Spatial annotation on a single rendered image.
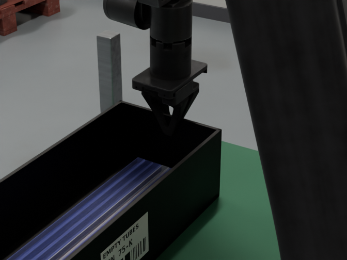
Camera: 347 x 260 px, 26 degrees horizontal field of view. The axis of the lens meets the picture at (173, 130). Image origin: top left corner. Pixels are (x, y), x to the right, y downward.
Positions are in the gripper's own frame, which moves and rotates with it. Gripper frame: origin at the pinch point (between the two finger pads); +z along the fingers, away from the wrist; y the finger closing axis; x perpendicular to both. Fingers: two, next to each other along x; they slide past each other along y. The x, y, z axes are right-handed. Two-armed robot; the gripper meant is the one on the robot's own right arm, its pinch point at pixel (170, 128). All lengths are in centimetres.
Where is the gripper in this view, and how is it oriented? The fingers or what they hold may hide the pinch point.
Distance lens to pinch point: 108.5
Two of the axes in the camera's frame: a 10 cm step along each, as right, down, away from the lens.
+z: -0.1, 8.7, 5.0
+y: -5.2, 4.2, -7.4
